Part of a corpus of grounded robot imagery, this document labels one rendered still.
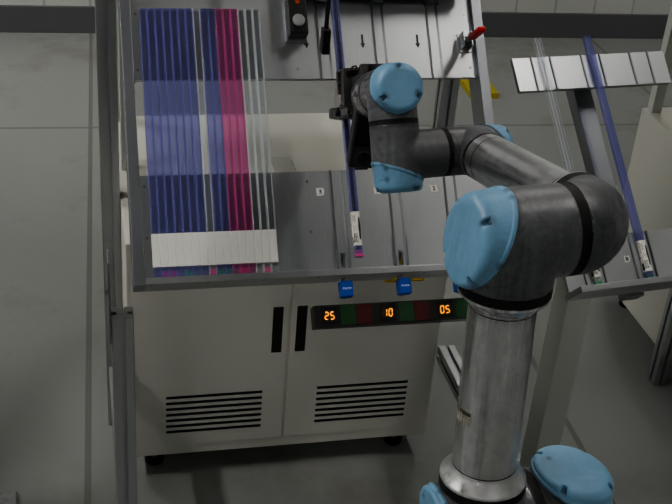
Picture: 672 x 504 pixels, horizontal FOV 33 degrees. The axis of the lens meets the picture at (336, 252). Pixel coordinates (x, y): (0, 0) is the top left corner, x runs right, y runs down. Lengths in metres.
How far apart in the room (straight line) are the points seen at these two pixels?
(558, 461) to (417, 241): 0.65
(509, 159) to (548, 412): 1.06
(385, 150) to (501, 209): 0.41
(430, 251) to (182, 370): 0.68
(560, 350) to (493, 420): 1.03
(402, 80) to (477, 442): 0.54
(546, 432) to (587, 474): 1.00
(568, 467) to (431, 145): 0.51
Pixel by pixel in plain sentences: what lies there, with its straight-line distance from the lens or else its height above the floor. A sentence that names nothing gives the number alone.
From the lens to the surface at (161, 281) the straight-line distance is 2.00.
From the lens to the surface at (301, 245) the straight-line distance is 2.07.
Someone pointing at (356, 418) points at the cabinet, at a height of 0.13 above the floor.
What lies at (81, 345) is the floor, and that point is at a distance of 3.13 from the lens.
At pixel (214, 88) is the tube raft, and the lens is 2.12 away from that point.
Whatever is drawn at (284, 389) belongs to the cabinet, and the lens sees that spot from 2.59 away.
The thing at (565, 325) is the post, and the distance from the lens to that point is 2.44.
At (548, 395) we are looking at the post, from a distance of 2.54.
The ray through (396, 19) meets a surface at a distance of 2.25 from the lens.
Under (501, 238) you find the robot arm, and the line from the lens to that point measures 1.31.
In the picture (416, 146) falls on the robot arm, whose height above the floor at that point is 1.08.
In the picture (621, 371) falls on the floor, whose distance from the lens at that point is 3.24.
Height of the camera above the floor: 1.78
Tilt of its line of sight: 30 degrees down
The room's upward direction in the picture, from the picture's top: 5 degrees clockwise
